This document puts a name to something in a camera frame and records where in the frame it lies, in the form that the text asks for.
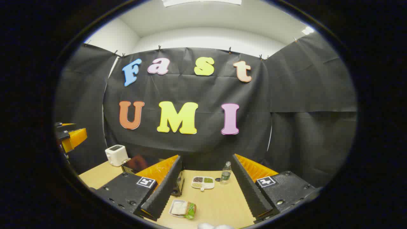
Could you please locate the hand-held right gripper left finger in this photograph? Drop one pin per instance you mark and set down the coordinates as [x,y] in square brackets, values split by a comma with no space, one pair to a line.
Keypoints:
[165,187]

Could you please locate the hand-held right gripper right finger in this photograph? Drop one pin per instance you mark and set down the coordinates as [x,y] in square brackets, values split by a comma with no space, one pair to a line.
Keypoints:
[249,187]

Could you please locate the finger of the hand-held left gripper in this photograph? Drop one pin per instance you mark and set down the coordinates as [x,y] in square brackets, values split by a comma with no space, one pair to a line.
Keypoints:
[65,126]
[76,138]

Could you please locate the white bread lettuce sandwich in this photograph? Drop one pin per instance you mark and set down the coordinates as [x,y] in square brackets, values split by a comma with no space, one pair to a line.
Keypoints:
[181,208]

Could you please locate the black electric oven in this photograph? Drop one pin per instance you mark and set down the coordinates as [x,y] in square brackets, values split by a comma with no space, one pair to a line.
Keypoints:
[136,163]

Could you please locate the white plastic tray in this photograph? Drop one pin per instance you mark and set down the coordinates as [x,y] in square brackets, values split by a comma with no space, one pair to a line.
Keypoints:
[171,211]

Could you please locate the clear plastic water bottle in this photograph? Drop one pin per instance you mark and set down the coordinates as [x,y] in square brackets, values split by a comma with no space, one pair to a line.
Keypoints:
[225,175]

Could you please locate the white divided plate with grains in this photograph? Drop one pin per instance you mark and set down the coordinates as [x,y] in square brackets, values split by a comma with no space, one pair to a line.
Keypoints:
[203,183]

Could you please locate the white toaster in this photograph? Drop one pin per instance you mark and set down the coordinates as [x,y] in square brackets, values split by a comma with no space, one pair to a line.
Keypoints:
[115,155]

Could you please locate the black backdrop cloth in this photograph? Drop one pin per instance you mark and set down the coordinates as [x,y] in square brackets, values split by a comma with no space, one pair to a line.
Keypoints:
[197,143]

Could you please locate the ceiling light panel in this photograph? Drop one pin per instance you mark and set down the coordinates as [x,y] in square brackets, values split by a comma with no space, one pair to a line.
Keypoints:
[200,2]

